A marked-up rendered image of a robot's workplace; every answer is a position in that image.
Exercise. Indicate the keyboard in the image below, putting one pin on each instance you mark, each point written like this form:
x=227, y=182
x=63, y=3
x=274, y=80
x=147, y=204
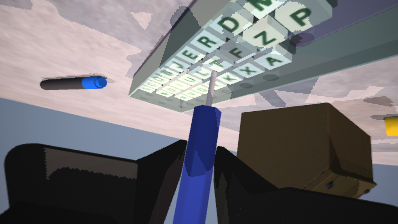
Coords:
x=253, y=46

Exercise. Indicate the black marker with blue cap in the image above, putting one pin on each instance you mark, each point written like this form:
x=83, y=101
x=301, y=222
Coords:
x=96, y=82

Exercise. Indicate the blue stylus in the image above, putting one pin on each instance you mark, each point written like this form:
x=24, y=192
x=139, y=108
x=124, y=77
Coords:
x=194, y=190

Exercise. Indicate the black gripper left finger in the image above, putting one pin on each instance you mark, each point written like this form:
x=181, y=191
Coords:
x=131, y=191

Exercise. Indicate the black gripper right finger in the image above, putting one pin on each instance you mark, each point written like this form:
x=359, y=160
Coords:
x=244, y=197

